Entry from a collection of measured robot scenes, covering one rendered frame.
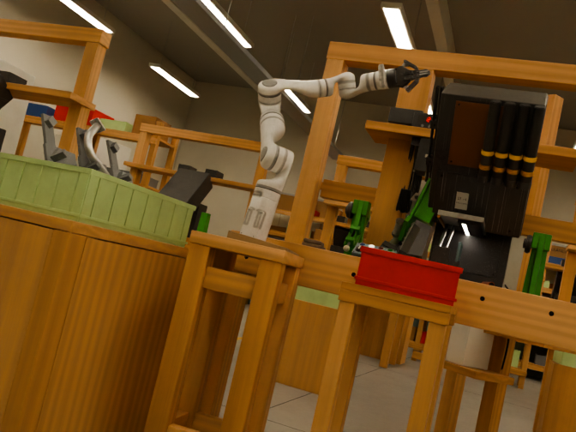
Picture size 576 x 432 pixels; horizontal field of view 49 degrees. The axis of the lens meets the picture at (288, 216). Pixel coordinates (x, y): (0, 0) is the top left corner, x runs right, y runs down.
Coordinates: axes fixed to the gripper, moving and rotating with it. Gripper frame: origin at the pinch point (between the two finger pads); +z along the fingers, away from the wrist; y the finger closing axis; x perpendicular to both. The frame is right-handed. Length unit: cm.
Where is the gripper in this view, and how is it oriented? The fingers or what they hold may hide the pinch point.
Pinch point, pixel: (424, 73)
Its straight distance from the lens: 254.9
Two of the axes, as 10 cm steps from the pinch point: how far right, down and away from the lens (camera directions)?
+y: 0.6, 10.0, -0.4
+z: 9.2, -0.7, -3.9
